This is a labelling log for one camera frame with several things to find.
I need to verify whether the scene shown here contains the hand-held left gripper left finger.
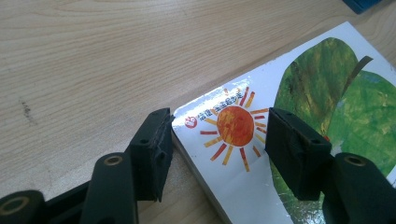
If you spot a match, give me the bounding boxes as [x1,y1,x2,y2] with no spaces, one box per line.
[125,107,176,203]

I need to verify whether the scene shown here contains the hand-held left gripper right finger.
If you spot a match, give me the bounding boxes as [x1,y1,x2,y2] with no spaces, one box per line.
[264,106,332,202]

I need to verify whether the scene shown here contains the white book with green leaf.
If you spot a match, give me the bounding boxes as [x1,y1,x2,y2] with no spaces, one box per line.
[170,21,396,224]

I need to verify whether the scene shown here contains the blue plastic file rack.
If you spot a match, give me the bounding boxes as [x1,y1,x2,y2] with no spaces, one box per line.
[342,0,384,15]

